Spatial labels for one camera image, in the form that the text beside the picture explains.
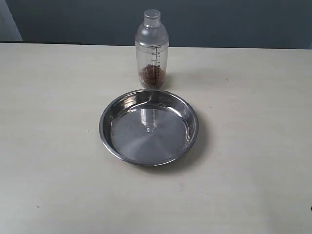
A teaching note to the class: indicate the clear plastic shaker bottle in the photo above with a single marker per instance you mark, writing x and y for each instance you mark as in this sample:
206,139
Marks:
151,42

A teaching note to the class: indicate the round stainless steel plate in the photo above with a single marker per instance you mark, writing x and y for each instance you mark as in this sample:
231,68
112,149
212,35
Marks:
148,127

